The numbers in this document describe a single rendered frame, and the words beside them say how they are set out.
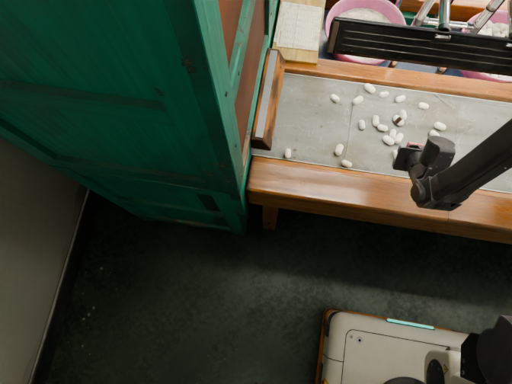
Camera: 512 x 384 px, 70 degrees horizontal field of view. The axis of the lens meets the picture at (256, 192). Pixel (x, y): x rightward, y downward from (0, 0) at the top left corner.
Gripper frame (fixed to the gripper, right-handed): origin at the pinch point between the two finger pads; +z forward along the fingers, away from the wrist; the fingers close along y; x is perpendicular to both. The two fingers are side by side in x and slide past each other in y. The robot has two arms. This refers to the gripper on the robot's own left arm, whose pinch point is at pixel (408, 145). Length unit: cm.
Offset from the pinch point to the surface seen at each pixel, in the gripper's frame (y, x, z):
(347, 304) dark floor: -7, 94, 22
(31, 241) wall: 124, 62, -1
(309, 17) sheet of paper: 32, -22, 39
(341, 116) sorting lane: 17.0, 1.4, 16.8
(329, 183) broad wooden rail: 18.7, 14.5, -2.3
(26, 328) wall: 124, 95, -17
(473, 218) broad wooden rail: -22.7, 16.8, -5.5
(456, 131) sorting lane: -18.4, 0.8, 17.0
